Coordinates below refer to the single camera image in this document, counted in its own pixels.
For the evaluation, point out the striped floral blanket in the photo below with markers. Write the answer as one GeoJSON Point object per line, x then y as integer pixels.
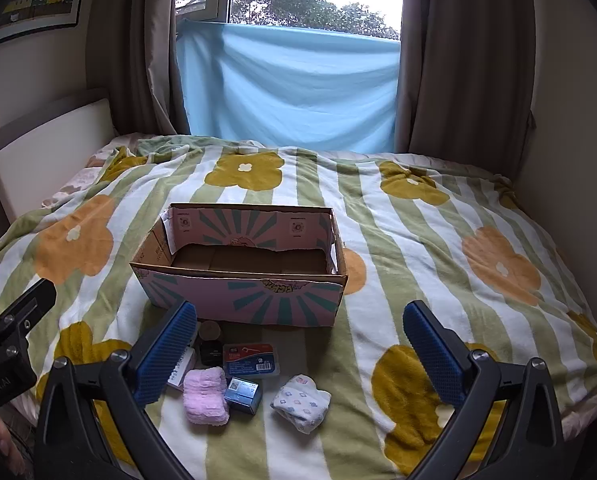
{"type": "Point", "coordinates": [403, 260]}

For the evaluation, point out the small blue box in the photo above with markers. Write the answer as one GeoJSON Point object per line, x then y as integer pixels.
{"type": "Point", "coordinates": [243, 396]}

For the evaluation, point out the pale patterned pillow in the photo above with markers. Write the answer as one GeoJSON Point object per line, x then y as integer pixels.
{"type": "Point", "coordinates": [73, 182]}

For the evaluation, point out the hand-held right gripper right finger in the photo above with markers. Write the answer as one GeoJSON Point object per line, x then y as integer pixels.
{"type": "Point", "coordinates": [431, 355]}

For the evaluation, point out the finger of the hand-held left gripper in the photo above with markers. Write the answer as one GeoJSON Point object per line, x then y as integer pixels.
{"type": "Point", "coordinates": [26, 310]}

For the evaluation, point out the white padded headboard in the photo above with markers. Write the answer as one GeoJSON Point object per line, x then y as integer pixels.
{"type": "Point", "coordinates": [48, 155]}

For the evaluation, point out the person's left hand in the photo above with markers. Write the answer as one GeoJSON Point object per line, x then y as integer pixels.
{"type": "Point", "coordinates": [1, 437]}

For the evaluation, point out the light blue cloth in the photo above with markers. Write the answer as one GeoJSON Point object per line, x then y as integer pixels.
{"type": "Point", "coordinates": [288, 90]}

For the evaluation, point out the pink printed cardboard box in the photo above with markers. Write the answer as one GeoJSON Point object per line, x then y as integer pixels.
{"type": "Point", "coordinates": [258, 297]}

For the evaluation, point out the dark bottle with cork cap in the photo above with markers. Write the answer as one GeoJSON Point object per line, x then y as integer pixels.
{"type": "Point", "coordinates": [211, 347]}

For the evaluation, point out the white packet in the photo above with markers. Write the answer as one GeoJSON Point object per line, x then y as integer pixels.
{"type": "Point", "coordinates": [184, 372]}

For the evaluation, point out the blue floss pick case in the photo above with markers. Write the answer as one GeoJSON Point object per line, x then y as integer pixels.
{"type": "Point", "coordinates": [252, 360]}

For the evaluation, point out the white patterned socks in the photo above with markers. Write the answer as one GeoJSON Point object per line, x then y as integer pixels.
{"type": "Point", "coordinates": [301, 402]}

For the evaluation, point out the brown curtain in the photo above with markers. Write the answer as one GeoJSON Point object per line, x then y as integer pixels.
{"type": "Point", "coordinates": [468, 60]}
{"type": "Point", "coordinates": [128, 45]}

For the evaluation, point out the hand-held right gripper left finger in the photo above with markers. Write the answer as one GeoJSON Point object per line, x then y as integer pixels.
{"type": "Point", "coordinates": [171, 355]}

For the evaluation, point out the pink fluffy socks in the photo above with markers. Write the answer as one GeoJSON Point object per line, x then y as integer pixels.
{"type": "Point", "coordinates": [206, 397]}

